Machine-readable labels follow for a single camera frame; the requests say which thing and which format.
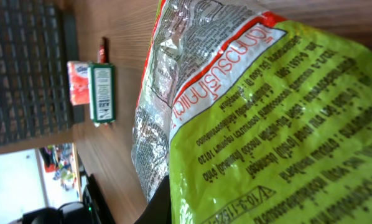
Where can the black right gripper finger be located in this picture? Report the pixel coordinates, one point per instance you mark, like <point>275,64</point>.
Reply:
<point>158,210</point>

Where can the green snack bag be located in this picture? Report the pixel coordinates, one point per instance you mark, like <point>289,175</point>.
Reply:
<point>255,118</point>

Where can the green white small box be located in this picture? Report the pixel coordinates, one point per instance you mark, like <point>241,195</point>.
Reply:
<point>101,93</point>

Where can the red Kleenex tissue pack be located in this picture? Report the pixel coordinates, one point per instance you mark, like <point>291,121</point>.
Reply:
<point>78,82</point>

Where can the red stick sachet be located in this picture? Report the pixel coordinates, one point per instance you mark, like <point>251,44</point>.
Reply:
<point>102,51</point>

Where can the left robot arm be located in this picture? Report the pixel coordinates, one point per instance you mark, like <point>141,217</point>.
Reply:
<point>92,209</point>

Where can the grey plastic shopping basket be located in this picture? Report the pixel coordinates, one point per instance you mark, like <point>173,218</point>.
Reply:
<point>37,40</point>

